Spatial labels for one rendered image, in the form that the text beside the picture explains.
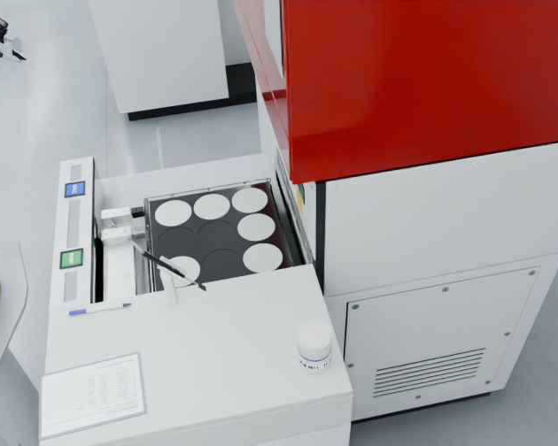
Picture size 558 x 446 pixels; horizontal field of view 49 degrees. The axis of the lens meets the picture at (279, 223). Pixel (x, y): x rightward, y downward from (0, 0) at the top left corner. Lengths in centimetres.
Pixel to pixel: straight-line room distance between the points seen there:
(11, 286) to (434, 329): 119
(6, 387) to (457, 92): 147
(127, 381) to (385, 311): 74
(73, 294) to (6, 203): 189
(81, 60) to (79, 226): 276
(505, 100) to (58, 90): 319
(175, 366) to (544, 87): 94
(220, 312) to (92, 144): 230
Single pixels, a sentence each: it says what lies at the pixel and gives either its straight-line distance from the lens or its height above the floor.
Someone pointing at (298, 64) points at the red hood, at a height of 151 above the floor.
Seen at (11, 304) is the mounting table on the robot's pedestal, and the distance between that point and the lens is 175.
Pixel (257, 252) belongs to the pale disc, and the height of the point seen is 90.
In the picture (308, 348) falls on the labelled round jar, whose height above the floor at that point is 106.
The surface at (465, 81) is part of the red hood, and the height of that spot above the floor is 142.
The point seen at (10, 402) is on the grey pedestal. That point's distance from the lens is 204.
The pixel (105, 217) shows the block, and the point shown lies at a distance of 175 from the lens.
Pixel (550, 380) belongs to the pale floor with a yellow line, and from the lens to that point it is 256.
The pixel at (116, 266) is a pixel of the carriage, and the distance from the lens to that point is 165.
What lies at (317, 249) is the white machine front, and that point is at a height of 101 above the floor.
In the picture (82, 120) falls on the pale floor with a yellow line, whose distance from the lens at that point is 377.
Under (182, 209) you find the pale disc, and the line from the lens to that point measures 172.
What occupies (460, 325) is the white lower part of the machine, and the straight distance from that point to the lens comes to 190.
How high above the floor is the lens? 208
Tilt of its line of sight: 46 degrees down
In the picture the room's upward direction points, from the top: 3 degrees counter-clockwise
